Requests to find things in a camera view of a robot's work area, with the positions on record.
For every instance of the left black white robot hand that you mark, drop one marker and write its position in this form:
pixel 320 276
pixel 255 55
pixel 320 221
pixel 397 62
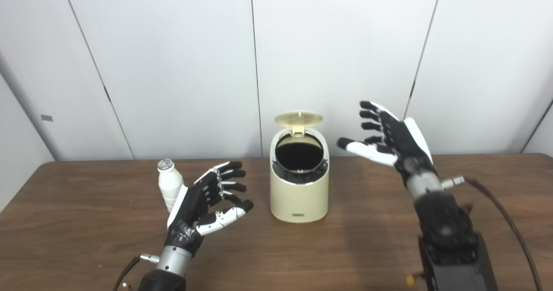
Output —
pixel 190 204

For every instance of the black trash bag liner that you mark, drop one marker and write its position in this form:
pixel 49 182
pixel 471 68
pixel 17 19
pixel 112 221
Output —
pixel 298 155

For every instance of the cream round bin lid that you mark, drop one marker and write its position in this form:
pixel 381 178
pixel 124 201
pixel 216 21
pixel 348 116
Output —
pixel 298 118

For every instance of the cream-colored bin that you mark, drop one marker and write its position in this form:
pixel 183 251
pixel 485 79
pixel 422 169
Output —
pixel 298 200

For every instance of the small yellow connector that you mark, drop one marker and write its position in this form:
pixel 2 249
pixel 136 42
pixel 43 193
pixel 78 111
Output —
pixel 409 279

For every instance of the small grey wall label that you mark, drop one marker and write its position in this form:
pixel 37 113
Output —
pixel 47 118

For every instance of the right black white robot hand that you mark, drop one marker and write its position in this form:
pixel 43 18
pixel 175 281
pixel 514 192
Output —
pixel 406 146

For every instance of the small white plastic bottle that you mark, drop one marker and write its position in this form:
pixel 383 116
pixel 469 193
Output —
pixel 169 185

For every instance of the black wall panel hinge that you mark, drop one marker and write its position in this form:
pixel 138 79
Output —
pixel 106 94
pixel 412 87

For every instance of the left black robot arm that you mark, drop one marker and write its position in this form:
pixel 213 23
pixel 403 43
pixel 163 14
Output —
pixel 173 263

